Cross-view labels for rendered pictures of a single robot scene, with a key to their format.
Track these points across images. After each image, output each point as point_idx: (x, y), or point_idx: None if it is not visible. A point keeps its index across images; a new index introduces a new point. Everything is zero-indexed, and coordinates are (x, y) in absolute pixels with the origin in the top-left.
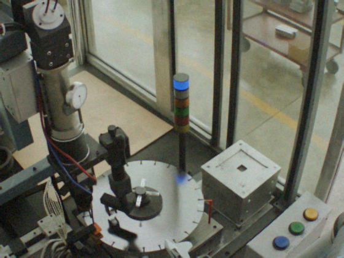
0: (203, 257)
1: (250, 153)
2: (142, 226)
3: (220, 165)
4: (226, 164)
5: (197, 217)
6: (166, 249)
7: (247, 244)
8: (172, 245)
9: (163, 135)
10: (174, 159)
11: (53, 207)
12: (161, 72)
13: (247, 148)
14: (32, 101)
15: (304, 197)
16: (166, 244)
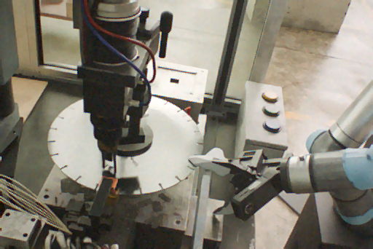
0: (243, 154)
1: (170, 66)
2: (151, 158)
3: (152, 84)
4: (156, 81)
5: (193, 126)
6: (201, 166)
7: (245, 138)
8: (207, 156)
9: (42, 92)
10: None
11: (14, 195)
12: (20, 18)
13: (162, 63)
14: None
15: (250, 86)
16: (197, 160)
